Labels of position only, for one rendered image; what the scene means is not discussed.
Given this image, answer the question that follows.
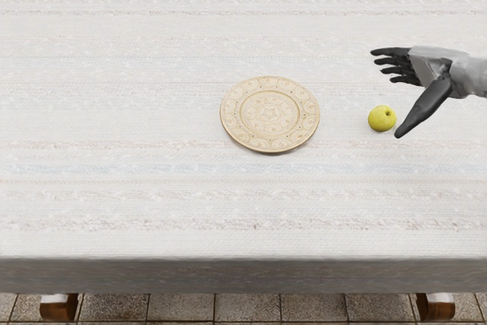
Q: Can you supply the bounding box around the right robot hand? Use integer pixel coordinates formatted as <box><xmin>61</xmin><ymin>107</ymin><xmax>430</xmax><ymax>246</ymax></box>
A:
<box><xmin>370</xmin><ymin>45</ymin><xmax>487</xmax><ymax>139</ymax></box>

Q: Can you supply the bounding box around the beige patterned plate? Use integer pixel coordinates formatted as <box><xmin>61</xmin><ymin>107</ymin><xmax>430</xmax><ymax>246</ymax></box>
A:
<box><xmin>219</xmin><ymin>75</ymin><xmax>321</xmax><ymax>155</ymax></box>

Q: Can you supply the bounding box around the yellow-green apple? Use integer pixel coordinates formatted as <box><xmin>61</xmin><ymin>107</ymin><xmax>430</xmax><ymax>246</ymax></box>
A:
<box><xmin>367</xmin><ymin>104</ymin><xmax>397</xmax><ymax>132</ymax></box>

